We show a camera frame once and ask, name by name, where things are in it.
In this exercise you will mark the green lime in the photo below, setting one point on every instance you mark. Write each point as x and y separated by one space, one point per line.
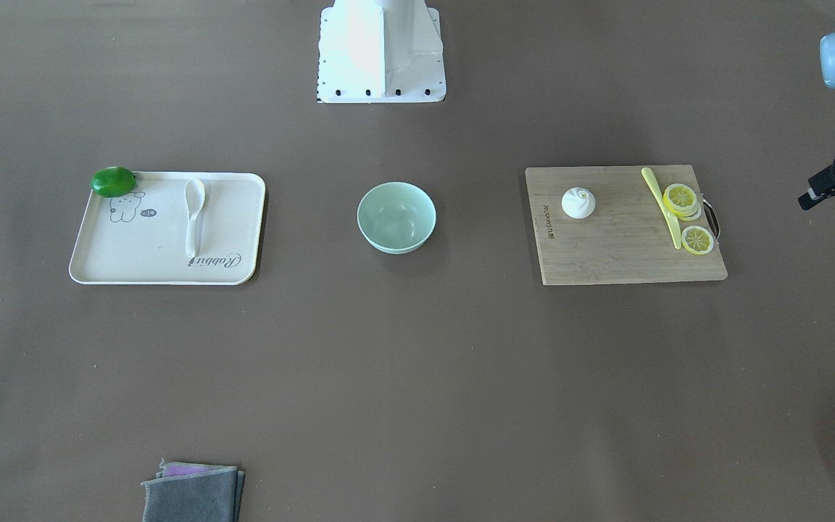
112 182

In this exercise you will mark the white ceramic spoon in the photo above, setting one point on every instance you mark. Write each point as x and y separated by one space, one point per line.
194 195

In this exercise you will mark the grey folded cloth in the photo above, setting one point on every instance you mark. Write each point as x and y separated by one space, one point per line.
193 492

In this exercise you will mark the white steamed bun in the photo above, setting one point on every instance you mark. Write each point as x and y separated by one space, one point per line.
578 203

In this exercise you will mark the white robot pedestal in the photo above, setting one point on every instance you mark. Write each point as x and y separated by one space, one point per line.
380 52

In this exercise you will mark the lemon slice near handle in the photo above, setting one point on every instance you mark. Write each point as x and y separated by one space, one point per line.
697 240

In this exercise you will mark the bamboo cutting board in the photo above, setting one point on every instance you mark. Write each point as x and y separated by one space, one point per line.
625 240

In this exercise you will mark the stacked lemon slices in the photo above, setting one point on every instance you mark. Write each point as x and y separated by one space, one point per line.
682 201

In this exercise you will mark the yellow plastic knife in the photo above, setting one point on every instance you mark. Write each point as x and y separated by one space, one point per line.
670 218

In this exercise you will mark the light green bowl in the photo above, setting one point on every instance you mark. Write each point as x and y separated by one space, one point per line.
396 217

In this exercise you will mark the cream rabbit tray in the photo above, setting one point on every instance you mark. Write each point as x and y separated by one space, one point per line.
140 238

